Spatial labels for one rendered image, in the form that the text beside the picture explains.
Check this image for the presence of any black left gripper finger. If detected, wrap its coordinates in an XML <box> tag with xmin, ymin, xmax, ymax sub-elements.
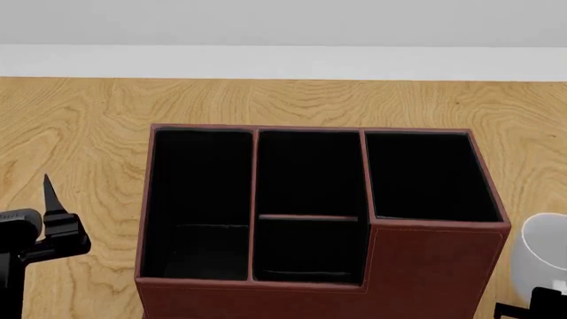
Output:
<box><xmin>42</xmin><ymin>173</ymin><xmax>82</xmax><ymax>238</ymax></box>

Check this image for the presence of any white mug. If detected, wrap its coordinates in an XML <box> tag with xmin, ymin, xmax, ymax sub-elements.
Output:
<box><xmin>509</xmin><ymin>212</ymin><xmax>567</xmax><ymax>308</ymax></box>

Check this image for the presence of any brown leather desk caddy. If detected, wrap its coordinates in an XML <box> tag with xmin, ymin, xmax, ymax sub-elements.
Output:
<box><xmin>134</xmin><ymin>122</ymin><xmax>513</xmax><ymax>319</ymax></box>

